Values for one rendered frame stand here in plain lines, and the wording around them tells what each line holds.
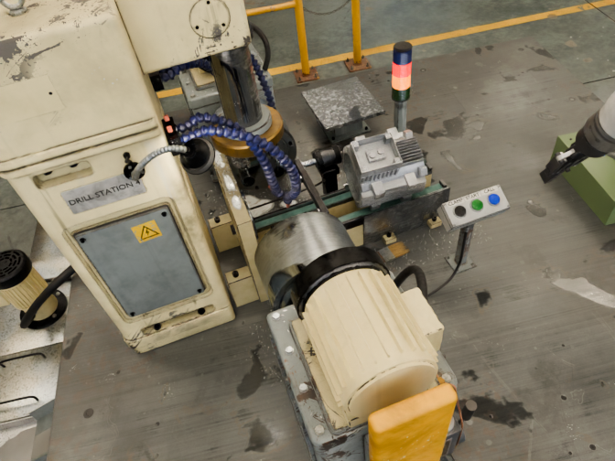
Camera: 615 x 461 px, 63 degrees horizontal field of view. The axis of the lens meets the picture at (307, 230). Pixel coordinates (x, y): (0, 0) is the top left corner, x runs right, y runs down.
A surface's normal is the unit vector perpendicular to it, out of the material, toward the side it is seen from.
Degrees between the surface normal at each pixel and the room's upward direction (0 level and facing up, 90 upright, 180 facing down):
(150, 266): 90
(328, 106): 0
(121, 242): 90
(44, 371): 0
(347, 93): 0
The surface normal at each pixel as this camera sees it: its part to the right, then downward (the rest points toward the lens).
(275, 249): -0.63, -0.35
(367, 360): -0.45, -0.49
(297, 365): -0.11, -0.66
